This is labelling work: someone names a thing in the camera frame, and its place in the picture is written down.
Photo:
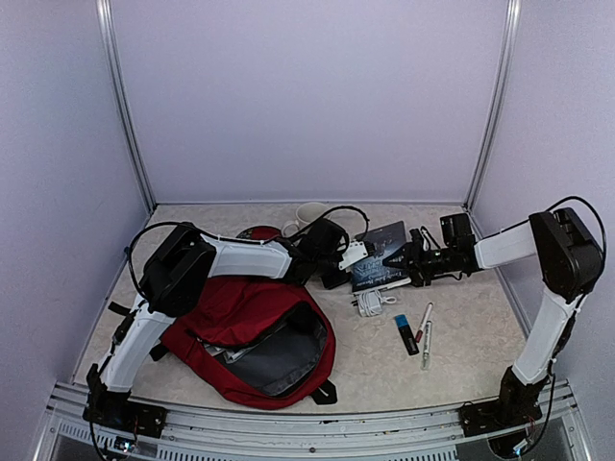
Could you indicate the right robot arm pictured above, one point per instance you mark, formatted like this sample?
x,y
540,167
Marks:
x,y
551,258

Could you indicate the grey photo cover book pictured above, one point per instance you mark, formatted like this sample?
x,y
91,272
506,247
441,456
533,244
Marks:
x,y
228,355

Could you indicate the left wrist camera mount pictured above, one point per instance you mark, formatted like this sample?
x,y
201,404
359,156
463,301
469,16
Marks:
x,y
357,251

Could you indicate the blue black highlighter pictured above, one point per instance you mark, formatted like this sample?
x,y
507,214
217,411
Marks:
x,y
406,334

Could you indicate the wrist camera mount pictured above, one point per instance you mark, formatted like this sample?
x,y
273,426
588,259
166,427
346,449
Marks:
x,y
423,235
357,251

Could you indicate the white floral mug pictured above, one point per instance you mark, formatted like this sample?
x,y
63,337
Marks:
x,y
305,214

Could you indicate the slim white pen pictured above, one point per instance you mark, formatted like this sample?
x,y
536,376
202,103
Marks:
x,y
426,354

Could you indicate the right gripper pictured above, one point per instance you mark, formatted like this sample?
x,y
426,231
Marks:
x,y
410,253

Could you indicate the right aluminium frame post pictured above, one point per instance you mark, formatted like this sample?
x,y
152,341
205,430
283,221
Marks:
x,y
511,25

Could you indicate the blue Wuthering Heights book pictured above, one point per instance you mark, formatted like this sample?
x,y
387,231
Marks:
x,y
370,273

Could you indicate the left aluminium frame post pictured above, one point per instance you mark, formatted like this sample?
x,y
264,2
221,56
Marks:
x,y
106,25

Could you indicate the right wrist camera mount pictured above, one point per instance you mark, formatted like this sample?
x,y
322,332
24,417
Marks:
x,y
423,235

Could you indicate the red floral saucer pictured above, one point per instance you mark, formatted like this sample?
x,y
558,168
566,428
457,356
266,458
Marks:
x,y
251,233

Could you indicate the white charger with cable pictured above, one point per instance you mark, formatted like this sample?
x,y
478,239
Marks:
x,y
371,303

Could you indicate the red backpack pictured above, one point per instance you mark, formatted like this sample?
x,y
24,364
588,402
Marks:
x,y
259,341

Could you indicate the aluminium frame post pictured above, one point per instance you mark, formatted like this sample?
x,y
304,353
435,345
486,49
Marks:
x,y
511,25
106,25

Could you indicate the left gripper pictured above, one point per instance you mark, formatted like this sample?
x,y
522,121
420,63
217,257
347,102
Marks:
x,y
336,283

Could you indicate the front aluminium rail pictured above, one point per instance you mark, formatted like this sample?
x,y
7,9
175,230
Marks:
x,y
200,433

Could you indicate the white marker black cap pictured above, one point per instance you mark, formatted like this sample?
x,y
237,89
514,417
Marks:
x,y
425,318

